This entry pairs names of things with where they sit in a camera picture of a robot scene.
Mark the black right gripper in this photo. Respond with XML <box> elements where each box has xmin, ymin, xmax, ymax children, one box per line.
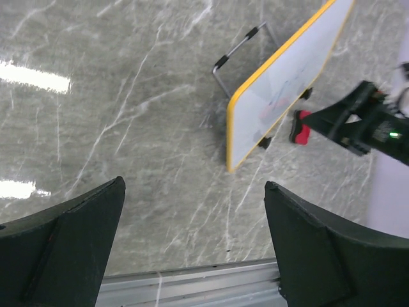
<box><xmin>301</xmin><ymin>81</ymin><xmax>408</xmax><ymax>165</ymax></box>

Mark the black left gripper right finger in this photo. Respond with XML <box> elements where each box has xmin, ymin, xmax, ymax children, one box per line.
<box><xmin>264</xmin><ymin>182</ymin><xmax>408</xmax><ymax>306</ymax></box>

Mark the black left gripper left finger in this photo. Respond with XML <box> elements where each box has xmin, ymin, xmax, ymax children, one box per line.
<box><xmin>1</xmin><ymin>177</ymin><xmax>126</xmax><ymax>306</ymax></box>

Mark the red bone shaped eraser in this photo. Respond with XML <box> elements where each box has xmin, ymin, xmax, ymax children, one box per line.
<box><xmin>289</xmin><ymin>109</ymin><xmax>311</xmax><ymax>145</ymax></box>

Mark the yellow framed whiteboard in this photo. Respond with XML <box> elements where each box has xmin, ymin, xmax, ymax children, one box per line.
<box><xmin>226</xmin><ymin>0</ymin><xmax>355</xmax><ymax>172</ymax></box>

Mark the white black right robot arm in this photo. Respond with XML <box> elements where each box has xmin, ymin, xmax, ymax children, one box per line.
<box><xmin>301</xmin><ymin>62</ymin><xmax>408</xmax><ymax>165</ymax></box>

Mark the metal wire whiteboard stand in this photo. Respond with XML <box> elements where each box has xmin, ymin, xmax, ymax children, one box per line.
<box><xmin>212</xmin><ymin>21</ymin><xmax>313</xmax><ymax>150</ymax></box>

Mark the aluminium front rail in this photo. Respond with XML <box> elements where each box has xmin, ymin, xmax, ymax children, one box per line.
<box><xmin>96</xmin><ymin>258</ymin><xmax>287</xmax><ymax>307</ymax></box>

